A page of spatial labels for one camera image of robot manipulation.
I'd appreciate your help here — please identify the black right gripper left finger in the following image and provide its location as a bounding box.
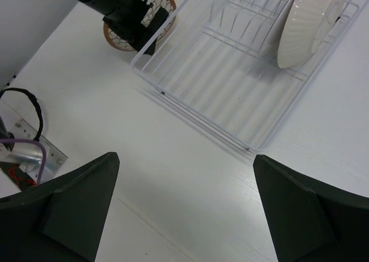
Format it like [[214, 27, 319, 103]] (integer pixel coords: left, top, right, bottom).
[[1, 152, 120, 261]]

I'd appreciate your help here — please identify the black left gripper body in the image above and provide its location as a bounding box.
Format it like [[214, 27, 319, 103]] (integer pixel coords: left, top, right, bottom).
[[78, 0, 167, 51]]

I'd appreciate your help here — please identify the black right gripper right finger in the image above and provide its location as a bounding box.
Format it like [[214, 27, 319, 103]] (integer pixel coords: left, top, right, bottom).
[[253, 155, 368, 261]]

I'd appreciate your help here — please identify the small flower pattern plate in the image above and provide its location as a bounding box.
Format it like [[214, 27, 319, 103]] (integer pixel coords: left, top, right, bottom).
[[103, 0, 177, 55]]

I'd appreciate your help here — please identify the sunburst pattern plate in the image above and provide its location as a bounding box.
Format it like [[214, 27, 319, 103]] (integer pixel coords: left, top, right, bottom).
[[277, 0, 320, 69]]

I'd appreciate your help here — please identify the large flower pattern plate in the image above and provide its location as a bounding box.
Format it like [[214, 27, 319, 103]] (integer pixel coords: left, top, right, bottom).
[[311, 0, 346, 54]]

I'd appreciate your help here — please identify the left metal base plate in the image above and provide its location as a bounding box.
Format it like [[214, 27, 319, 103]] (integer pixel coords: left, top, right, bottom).
[[1, 119, 67, 182]]

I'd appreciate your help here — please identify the white wire dish rack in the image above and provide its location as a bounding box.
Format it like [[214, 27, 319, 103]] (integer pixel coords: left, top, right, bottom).
[[131, 0, 368, 150]]

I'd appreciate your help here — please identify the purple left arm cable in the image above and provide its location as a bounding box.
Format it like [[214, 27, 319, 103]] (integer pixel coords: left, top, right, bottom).
[[0, 139, 48, 185]]

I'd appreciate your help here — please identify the black left base cable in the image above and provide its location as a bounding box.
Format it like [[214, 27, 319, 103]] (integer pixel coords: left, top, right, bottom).
[[0, 88, 44, 141]]

